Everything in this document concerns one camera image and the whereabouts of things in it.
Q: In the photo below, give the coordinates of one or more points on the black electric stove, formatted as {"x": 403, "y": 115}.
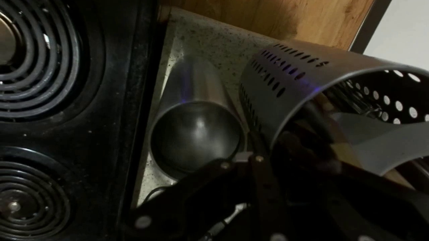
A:
{"x": 73, "y": 75}

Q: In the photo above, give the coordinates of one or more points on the stainless steel tumbler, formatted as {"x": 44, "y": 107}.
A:
{"x": 195, "y": 121}

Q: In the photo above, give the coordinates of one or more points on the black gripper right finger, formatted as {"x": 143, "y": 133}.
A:
{"x": 327, "y": 200}

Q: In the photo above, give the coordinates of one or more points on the perforated steel cutlery holder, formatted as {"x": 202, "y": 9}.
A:
{"x": 292, "y": 83}

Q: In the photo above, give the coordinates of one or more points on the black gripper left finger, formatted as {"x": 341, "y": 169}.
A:
{"x": 187, "y": 209}

